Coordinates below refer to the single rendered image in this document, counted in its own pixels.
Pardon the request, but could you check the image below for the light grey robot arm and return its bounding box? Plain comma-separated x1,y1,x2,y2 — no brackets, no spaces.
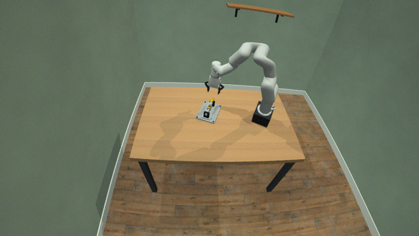
211,42,278,116

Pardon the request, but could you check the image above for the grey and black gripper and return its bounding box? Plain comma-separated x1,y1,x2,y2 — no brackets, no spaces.
204,76,224,95

